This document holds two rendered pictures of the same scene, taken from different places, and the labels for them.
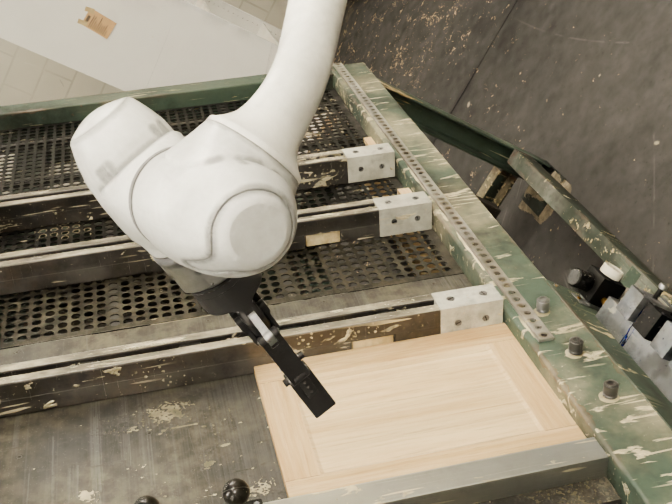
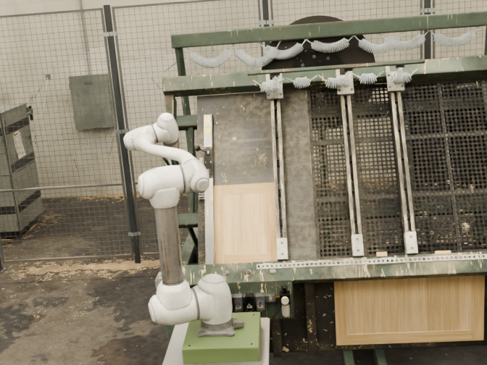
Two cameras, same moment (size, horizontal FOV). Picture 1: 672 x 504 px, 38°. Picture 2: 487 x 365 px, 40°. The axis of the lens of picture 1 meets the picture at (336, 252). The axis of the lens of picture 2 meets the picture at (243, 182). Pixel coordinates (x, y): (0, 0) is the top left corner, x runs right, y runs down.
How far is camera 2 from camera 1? 3.49 m
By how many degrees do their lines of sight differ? 70
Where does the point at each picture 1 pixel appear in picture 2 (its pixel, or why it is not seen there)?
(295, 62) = (146, 146)
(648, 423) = not seen: hidden behind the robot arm
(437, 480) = (209, 219)
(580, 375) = (238, 269)
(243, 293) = not seen: hidden behind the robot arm
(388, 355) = (269, 221)
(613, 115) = not seen: outside the picture
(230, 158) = (132, 137)
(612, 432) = (211, 268)
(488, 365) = (257, 249)
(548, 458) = (209, 249)
